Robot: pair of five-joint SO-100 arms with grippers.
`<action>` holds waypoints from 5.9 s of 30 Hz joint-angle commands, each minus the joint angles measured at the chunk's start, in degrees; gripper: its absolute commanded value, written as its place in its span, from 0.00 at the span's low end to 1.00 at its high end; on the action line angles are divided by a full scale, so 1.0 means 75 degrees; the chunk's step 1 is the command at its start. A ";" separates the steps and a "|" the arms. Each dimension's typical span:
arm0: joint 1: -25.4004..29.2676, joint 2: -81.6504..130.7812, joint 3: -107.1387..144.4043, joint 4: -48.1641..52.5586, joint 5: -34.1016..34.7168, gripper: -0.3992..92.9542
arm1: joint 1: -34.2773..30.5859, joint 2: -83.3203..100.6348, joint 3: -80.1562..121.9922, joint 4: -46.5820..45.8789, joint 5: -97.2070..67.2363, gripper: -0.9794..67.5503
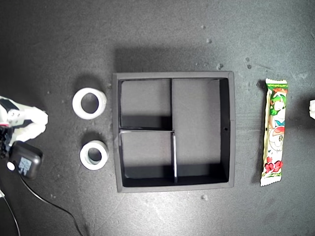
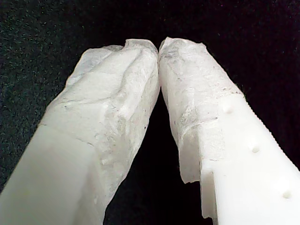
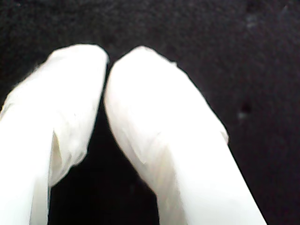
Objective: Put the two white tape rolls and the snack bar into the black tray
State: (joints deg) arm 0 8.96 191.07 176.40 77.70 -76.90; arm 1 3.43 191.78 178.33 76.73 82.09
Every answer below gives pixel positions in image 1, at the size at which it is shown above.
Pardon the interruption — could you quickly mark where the green printed snack bar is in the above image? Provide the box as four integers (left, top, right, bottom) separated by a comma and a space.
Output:
259, 78, 289, 188

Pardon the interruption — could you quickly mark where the large white tape roll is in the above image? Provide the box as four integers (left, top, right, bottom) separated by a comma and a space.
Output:
72, 87, 108, 120

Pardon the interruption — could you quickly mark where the small white tape roll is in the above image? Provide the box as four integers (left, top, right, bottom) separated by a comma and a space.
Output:
79, 140, 109, 171

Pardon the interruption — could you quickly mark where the black compartment tray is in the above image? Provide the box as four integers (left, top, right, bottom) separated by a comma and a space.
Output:
112, 71, 236, 193

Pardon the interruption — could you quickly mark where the black camera cable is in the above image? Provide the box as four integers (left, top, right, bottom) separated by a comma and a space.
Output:
19, 175, 84, 236

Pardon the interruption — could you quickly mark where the thin black cable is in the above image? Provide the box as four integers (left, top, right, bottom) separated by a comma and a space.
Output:
0, 194, 21, 236

